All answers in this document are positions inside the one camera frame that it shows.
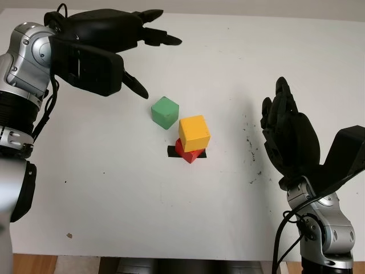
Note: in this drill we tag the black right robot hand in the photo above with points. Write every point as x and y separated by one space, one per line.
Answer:
296 142

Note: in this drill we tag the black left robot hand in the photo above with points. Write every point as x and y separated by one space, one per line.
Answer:
105 28

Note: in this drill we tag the yellow cube block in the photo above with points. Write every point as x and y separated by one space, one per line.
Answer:
195 132

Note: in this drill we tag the green cube block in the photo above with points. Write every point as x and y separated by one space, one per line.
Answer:
164 112

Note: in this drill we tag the red cube block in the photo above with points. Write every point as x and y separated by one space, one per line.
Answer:
189 157

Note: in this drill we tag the black tape strip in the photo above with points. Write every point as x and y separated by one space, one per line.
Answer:
171 152

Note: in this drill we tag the dark robot torso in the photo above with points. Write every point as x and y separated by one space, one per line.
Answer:
185 266

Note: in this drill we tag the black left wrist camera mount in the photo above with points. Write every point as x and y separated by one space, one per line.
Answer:
91 71

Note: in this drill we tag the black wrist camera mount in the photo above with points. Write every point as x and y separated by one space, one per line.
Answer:
348 154
91 71

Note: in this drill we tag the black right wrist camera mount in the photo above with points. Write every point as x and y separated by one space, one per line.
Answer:
348 154

